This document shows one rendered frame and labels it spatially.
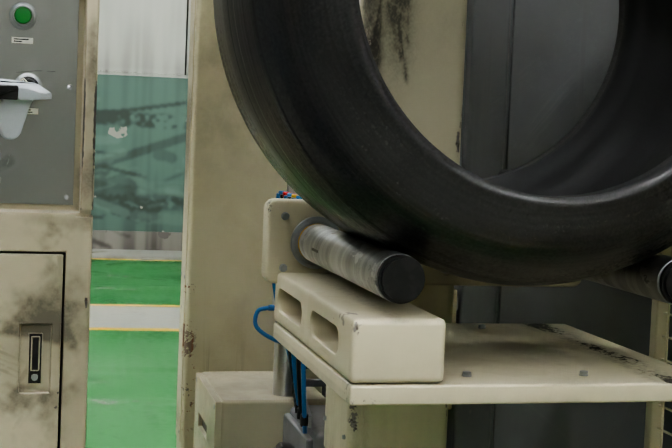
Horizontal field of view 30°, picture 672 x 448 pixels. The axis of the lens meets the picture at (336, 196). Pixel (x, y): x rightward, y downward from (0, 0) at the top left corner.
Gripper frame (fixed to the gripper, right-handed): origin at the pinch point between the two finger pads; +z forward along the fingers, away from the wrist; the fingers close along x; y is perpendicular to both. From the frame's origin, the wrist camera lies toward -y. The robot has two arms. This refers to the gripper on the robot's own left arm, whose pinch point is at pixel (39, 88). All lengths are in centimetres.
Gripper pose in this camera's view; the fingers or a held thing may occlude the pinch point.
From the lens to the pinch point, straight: 139.6
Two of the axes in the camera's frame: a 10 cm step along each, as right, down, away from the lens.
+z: 8.1, 0.1, 5.8
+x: 5.7, 2.0, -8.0
